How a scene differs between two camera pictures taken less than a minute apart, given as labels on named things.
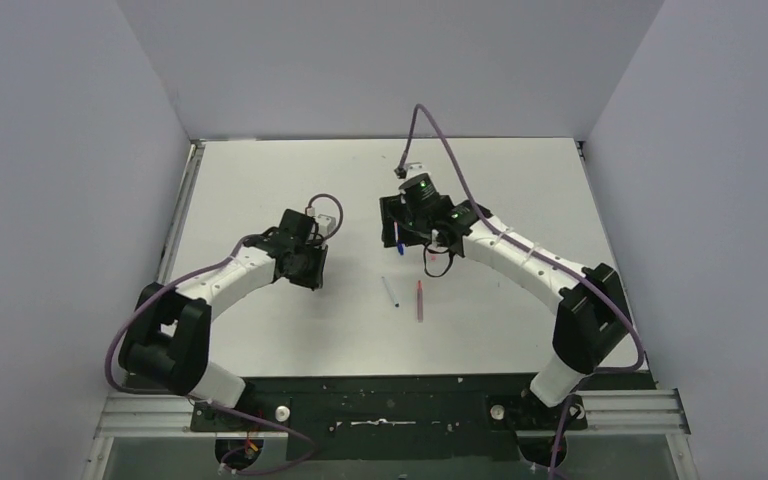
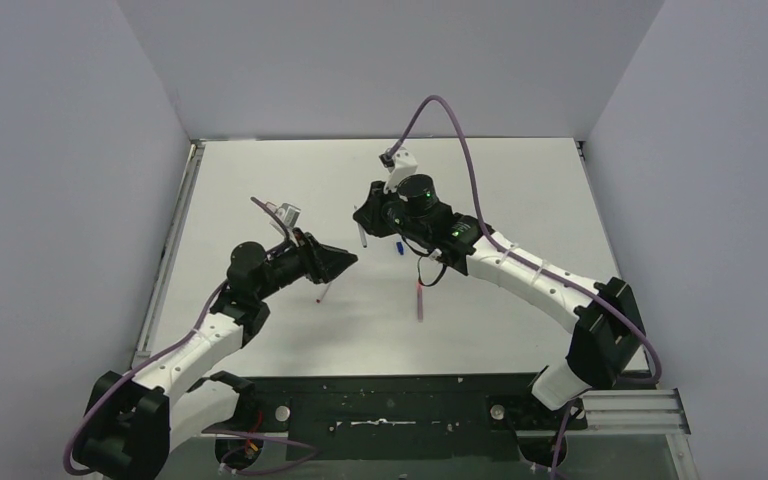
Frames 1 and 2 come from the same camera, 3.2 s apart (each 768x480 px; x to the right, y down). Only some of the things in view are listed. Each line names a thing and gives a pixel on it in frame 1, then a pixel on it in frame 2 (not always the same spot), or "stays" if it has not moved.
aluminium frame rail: x=652 y=412 stays
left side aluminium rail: x=180 y=211 stays
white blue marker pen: x=396 y=304 to x=363 y=236
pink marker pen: x=420 y=302 stays
